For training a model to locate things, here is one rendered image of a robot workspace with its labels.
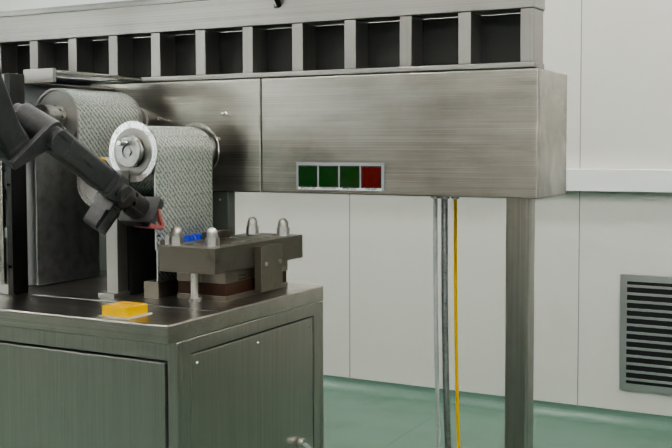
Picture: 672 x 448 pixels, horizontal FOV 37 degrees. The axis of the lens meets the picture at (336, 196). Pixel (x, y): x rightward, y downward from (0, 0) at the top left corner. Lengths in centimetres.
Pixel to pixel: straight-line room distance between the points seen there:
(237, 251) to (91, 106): 56
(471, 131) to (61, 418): 114
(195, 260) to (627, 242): 273
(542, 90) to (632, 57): 233
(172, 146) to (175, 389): 65
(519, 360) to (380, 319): 261
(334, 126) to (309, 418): 75
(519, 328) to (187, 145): 95
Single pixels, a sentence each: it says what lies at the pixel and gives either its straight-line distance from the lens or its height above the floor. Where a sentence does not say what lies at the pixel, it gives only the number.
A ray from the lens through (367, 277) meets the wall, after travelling 515.
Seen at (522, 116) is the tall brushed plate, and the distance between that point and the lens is 236.
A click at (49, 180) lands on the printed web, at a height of 117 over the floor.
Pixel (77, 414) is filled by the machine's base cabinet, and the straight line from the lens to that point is 233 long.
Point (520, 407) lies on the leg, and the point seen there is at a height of 61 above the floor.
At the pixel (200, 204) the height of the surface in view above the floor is 111.
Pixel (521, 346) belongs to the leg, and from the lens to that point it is 258.
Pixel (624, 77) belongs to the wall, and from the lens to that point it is 470.
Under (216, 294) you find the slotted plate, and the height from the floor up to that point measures 92.
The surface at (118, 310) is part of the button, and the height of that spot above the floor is 92.
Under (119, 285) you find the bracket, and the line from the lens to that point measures 249.
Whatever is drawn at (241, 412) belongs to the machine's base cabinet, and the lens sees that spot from 237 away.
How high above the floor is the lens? 127
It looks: 3 degrees down
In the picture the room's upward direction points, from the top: straight up
